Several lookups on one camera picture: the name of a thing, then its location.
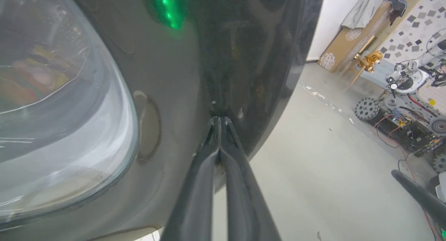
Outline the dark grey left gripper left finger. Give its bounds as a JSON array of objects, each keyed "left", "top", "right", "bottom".
[{"left": 160, "top": 117, "right": 221, "bottom": 241}]

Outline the dark grey pointed left gripper right finger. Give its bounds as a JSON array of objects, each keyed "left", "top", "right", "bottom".
[{"left": 391, "top": 169, "right": 446, "bottom": 228}]

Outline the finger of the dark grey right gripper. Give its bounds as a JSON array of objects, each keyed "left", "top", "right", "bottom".
[{"left": 220, "top": 117, "right": 281, "bottom": 241}]

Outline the dark grey washing machine door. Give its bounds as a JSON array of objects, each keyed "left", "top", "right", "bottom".
[{"left": 0, "top": 0, "right": 326, "bottom": 241}]

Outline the grey wheeled robot chassis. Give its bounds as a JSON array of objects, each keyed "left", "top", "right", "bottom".
[{"left": 355, "top": 31, "right": 446, "bottom": 174}]

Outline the small wooden chair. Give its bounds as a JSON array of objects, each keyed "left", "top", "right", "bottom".
[{"left": 343, "top": 53, "right": 376, "bottom": 92}]

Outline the orange tiger plush toy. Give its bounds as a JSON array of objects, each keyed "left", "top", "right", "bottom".
[{"left": 362, "top": 51, "right": 384, "bottom": 73}]

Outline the brown cardboard cabinet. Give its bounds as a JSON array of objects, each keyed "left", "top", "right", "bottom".
[{"left": 318, "top": 0, "right": 395, "bottom": 73}]

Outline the dark blue garment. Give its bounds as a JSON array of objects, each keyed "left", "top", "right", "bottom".
[{"left": 384, "top": 0, "right": 409, "bottom": 18}]

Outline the light grey garment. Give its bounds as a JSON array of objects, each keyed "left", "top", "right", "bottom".
[{"left": 341, "top": 0, "right": 388, "bottom": 29}]

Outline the thin red cable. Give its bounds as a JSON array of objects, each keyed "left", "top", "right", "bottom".
[{"left": 371, "top": 114, "right": 440, "bottom": 241}]

